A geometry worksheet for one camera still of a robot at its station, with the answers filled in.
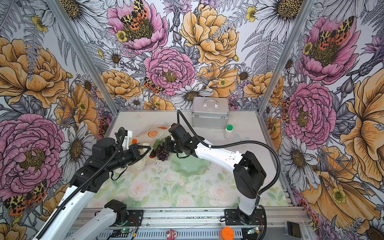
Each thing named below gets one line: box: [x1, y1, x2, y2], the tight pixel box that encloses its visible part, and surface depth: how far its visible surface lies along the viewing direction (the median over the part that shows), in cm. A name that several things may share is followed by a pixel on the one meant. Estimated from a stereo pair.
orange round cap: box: [218, 226, 235, 240], surface depth 63 cm
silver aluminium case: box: [191, 96, 230, 129], surface depth 107 cm
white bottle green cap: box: [224, 124, 234, 139], surface depth 102 cm
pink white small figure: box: [166, 229, 178, 240], surface depth 67 cm
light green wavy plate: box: [171, 154, 211, 178], surface depth 93 cm
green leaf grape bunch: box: [153, 138, 170, 162], surface depth 82 cm
